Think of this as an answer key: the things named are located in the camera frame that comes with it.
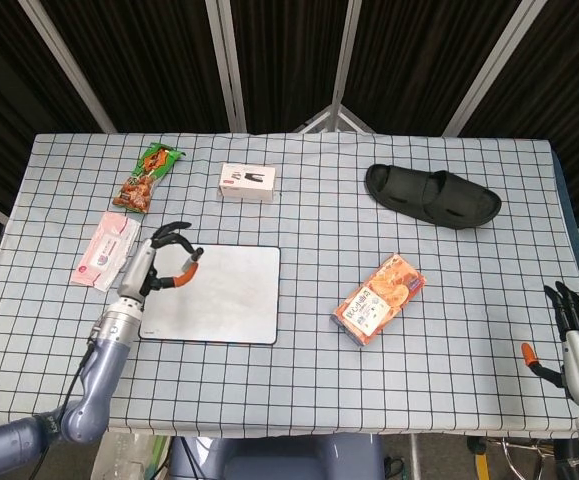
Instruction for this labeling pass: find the blue checked tablecloth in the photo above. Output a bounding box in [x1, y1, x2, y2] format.
[0, 132, 579, 440]

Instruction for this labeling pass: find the pink wet wipes pack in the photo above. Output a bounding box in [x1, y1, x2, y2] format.
[69, 211, 140, 292]

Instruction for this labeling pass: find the green orange snack bag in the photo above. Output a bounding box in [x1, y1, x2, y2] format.
[112, 141, 186, 215]

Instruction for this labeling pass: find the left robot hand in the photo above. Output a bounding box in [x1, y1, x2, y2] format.
[116, 221, 205, 304]

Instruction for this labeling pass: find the white screen support foot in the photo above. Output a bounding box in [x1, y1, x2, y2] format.
[292, 103, 376, 134]

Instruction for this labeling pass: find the yellow plastic object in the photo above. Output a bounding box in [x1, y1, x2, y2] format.
[468, 437, 490, 480]

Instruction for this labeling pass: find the dark folding screen panel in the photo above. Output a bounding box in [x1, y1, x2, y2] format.
[18, 0, 245, 134]
[0, 0, 115, 221]
[443, 0, 579, 241]
[223, 0, 365, 134]
[333, 0, 535, 136]

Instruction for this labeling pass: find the white drawing board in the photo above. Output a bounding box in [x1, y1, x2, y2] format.
[138, 243, 282, 346]

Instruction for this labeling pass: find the small white product box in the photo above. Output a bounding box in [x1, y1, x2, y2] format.
[218, 162, 278, 205]

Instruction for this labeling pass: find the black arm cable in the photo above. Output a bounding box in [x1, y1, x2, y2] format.
[61, 327, 101, 421]

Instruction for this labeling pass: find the black rubber slipper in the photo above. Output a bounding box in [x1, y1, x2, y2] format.
[364, 163, 503, 231]

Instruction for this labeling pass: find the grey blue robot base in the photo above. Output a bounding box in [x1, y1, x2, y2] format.
[168, 433, 385, 480]

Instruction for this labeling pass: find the orange blue cookie box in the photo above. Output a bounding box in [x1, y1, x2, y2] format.
[331, 252, 427, 348]

